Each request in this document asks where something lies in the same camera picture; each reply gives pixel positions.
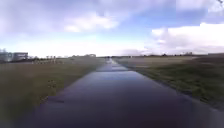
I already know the low distant building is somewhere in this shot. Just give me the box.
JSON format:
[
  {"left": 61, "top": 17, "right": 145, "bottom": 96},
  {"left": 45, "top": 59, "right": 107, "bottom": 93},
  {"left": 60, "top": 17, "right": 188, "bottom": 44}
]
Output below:
[{"left": 83, "top": 53, "right": 97, "bottom": 59}]

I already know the dark wet asphalt path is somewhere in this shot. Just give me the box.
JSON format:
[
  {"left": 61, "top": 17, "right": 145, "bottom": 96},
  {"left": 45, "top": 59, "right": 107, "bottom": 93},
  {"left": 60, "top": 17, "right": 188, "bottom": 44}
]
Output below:
[{"left": 16, "top": 59, "right": 224, "bottom": 128}]

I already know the grass field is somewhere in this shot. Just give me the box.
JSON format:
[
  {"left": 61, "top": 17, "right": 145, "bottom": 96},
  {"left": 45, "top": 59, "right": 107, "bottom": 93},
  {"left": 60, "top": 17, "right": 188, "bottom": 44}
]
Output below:
[
  {"left": 0, "top": 57, "right": 107, "bottom": 126},
  {"left": 113, "top": 53, "right": 224, "bottom": 109}
]

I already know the grey building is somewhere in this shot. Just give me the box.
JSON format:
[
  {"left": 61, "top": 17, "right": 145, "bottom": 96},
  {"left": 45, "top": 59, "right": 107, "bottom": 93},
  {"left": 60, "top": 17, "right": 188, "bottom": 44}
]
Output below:
[{"left": 0, "top": 49, "right": 30, "bottom": 63}]

